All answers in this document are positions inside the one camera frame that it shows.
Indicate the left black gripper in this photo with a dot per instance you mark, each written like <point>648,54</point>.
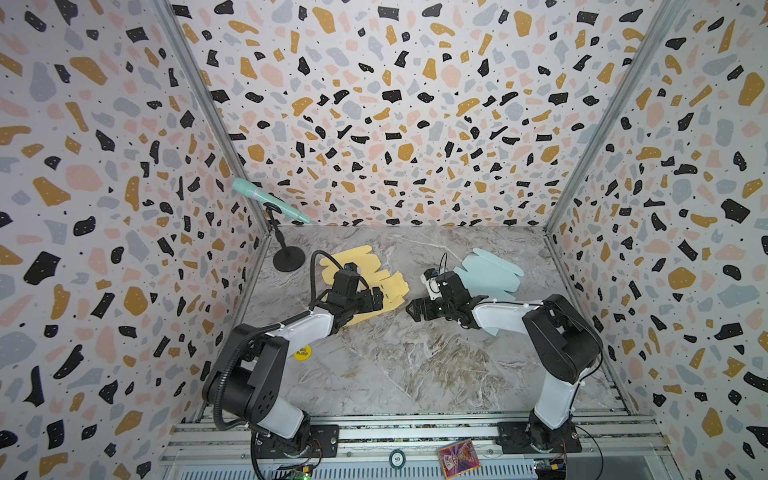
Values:
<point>365,300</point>

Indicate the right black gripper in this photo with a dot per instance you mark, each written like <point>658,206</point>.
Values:
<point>429,308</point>

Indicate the yellow paper box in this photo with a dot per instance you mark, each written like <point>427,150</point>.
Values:
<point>392,285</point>

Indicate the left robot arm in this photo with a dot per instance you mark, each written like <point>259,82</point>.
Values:
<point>244,382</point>

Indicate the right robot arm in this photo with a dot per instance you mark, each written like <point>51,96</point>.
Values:
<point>568,348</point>

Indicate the light blue flat paper box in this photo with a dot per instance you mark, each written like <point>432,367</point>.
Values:
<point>484,273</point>

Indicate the yellow round sticker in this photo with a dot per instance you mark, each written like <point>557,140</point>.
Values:
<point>303,354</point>

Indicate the black microphone stand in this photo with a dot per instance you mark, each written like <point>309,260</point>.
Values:
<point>287,258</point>

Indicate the round teal sticker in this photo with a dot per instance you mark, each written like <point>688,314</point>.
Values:
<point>397,459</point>

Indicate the colourful card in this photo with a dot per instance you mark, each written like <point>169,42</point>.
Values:
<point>458,458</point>

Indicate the mint green microphone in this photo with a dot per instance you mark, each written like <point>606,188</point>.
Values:
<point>251,191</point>

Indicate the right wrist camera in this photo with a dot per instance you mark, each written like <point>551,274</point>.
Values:
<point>428,278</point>

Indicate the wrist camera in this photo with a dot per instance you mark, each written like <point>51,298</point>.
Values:
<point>351,268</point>
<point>428,278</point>

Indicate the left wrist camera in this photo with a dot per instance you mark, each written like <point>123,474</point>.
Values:
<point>351,268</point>

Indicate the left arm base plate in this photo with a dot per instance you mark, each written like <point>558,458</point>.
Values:
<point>310,439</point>

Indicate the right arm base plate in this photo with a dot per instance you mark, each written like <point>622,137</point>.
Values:
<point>537,438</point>

